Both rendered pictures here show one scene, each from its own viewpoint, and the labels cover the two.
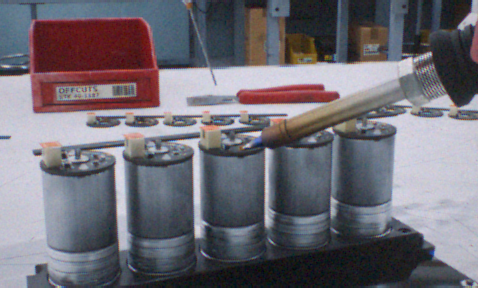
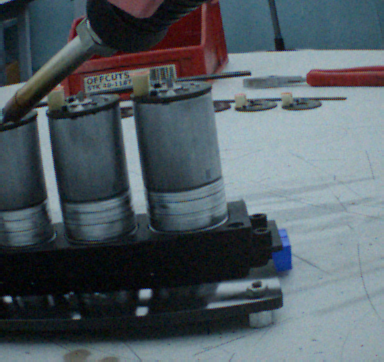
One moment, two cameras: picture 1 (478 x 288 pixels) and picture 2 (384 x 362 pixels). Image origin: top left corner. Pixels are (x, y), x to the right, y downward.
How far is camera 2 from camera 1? 0.18 m
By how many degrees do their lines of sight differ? 23
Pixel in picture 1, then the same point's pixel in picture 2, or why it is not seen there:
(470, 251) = (361, 251)
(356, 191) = (153, 172)
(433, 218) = (368, 214)
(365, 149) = (153, 116)
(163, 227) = not seen: outside the picture
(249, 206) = (12, 188)
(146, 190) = not seen: outside the picture
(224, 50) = not seen: outside the picture
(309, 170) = (75, 145)
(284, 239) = (68, 230)
